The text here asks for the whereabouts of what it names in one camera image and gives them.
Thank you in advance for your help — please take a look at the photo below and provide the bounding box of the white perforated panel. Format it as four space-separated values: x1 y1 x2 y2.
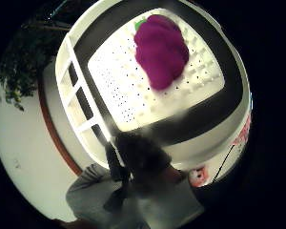
87 9 226 132

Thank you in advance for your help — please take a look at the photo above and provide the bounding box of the the person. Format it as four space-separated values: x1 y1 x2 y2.
65 131 206 229

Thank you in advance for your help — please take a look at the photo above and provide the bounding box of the purple plush fruit toy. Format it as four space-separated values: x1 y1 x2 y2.
133 13 191 92

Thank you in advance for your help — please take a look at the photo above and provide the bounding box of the thin black cable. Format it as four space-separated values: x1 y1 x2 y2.
212 144 236 183

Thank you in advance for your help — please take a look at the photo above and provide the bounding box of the white slatted frame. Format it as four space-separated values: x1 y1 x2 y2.
54 33 113 170

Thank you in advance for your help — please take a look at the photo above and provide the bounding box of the black strap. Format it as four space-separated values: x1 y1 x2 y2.
102 141 132 214

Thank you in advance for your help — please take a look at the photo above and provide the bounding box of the green leafy plant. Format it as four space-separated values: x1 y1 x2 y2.
0 15 56 113

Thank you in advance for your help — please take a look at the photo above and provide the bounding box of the red and white object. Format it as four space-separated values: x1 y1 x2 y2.
188 165 210 188

